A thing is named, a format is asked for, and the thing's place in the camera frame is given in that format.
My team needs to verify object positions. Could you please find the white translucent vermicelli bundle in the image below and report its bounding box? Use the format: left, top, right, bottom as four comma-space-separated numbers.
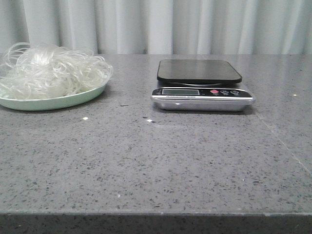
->
0, 42, 113, 100

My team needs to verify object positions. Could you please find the silver black kitchen scale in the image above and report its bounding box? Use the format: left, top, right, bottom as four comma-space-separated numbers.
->
151, 59, 255, 112

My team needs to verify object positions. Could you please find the light green plate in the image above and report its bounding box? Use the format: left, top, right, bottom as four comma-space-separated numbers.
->
0, 84, 106, 111

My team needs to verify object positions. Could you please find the white pleated curtain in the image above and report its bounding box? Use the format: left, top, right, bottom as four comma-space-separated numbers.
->
0, 0, 312, 54

